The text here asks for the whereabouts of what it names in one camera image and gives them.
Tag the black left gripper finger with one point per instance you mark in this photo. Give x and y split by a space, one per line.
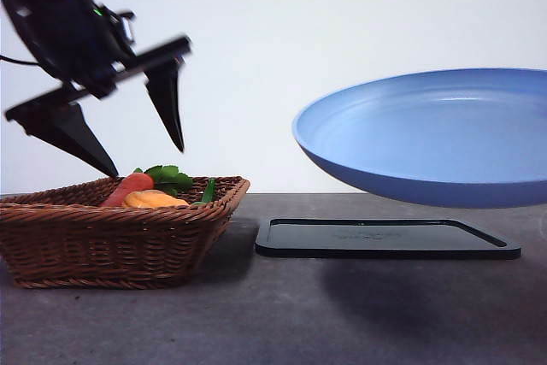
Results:
70 130
166 100

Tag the orange carrot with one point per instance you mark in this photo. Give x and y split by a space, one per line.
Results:
128 187

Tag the yellow corn cob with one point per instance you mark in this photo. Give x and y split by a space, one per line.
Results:
149 199

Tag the blue round plate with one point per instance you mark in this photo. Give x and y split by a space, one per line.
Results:
427 138

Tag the black rectangular tray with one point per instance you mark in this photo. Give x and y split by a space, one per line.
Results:
384 239

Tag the green pepper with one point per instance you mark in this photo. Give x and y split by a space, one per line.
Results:
209 192

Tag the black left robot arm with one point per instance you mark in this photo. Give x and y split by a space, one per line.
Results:
42 19

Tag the brown wicker basket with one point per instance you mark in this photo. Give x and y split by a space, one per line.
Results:
85 245

